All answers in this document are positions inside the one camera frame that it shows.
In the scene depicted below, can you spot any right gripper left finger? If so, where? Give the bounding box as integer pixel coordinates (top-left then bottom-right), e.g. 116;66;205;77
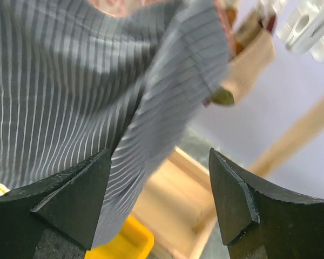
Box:
0;150;111;258

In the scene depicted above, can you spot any grey striped underwear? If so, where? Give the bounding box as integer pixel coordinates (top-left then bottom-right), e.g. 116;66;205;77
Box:
0;1;230;248

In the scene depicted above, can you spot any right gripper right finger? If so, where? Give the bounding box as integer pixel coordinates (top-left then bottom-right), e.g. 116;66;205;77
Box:
208;149;324;258

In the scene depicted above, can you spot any orange underwear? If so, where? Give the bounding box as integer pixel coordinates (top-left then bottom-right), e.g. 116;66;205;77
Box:
89;0;163;18

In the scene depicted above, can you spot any yellow plastic tray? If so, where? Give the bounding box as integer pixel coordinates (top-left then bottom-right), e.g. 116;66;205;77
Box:
0;183;154;258

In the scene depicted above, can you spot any white plastic clip hanger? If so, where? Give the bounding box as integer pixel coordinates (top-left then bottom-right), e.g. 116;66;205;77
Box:
276;1;324;63

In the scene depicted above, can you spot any striped brown green sock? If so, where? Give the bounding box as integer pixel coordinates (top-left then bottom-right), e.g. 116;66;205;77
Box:
215;1;277;63

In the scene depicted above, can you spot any wooden hanging rack stand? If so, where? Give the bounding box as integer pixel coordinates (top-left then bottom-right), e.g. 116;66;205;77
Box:
132;97;324;258

